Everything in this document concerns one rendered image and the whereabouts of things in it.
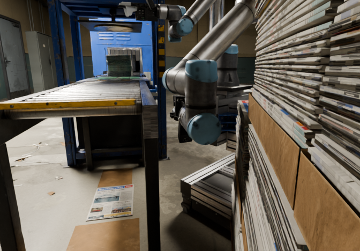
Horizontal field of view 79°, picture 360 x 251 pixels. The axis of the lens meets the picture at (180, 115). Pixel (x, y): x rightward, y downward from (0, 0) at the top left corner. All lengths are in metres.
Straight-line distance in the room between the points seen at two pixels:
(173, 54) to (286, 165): 9.54
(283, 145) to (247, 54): 10.59
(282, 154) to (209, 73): 0.34
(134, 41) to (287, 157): 4.30
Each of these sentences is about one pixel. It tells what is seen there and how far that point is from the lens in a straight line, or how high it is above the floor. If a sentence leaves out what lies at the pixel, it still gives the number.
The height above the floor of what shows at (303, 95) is 0.91.
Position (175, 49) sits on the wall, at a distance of 9.71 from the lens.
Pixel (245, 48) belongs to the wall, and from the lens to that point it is 10.71.
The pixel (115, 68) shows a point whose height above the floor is 0.89.
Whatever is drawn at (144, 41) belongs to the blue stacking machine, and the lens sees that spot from 4.42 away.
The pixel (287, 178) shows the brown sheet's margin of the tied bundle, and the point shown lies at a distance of 0.18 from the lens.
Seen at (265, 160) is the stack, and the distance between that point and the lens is 0.25.
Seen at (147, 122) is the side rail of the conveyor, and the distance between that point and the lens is 0.76.
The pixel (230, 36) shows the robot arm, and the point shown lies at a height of 1.01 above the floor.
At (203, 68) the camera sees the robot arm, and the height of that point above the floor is 0.92.
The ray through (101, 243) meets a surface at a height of 0.00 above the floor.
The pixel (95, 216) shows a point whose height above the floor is 0.01.
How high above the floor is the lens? 0.93
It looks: 13 degrees down
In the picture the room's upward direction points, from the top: straight up
